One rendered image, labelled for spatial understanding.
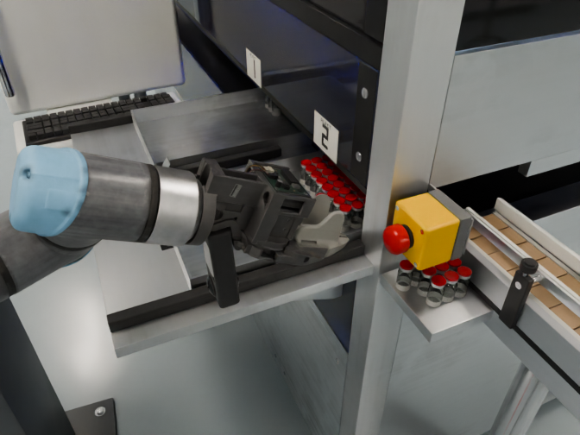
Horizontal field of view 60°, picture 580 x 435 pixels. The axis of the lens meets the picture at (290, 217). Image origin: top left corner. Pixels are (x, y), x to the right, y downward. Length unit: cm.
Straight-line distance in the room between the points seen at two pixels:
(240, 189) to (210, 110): 80
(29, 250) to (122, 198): 12
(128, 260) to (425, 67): 53
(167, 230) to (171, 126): 76
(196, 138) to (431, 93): 63
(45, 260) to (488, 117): 58
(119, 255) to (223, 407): 92
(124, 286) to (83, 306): 128
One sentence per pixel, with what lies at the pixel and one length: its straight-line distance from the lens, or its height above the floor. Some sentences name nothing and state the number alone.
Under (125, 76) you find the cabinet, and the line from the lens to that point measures 159.
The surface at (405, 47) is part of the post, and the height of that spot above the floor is 123.
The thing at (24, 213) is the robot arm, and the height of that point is 118.
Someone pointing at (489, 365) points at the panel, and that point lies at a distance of 129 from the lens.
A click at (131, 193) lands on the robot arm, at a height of 118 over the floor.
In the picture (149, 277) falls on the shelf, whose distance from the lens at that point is 81.
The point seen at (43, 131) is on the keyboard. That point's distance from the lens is 142.
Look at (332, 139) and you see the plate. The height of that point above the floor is 103.
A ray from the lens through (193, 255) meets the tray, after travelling 83.
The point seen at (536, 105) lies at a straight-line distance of 81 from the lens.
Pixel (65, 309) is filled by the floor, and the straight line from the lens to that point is 210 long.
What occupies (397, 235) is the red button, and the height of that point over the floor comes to 101.
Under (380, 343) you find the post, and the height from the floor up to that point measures 69.
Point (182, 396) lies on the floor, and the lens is 173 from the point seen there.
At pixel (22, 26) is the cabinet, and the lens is 153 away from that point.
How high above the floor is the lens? 142
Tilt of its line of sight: 37 degrees down
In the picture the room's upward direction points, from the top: straight up
